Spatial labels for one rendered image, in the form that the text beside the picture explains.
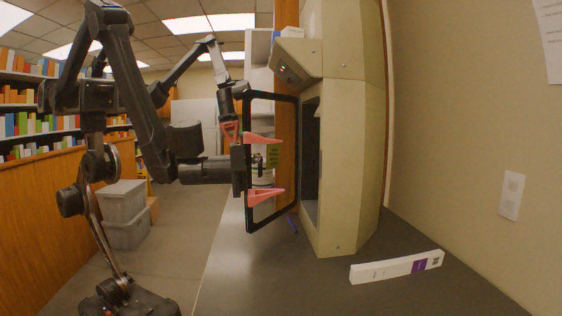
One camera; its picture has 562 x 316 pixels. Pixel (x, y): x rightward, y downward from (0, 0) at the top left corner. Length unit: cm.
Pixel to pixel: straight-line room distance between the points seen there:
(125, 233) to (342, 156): 244
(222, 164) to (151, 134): 16
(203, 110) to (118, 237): 364
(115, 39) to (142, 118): 19
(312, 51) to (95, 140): 94
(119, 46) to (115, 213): 229
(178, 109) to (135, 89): 521
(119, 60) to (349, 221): 67
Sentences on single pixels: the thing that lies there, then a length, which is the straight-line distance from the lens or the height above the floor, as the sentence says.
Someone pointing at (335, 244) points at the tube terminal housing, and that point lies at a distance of 69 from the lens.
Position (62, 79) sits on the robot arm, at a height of 147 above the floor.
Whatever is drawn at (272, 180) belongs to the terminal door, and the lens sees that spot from 77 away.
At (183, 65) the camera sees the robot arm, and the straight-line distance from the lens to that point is 124.
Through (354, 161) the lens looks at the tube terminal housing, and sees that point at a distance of 63.
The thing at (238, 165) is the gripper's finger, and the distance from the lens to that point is 45.
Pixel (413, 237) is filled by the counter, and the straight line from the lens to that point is 88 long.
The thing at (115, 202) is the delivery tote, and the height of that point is 56.
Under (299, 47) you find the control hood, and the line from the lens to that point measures 61.
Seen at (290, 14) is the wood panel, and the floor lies 174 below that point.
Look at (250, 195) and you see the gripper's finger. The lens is 48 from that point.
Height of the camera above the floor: 131
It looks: 9 degrees down
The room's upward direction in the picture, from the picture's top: straight up
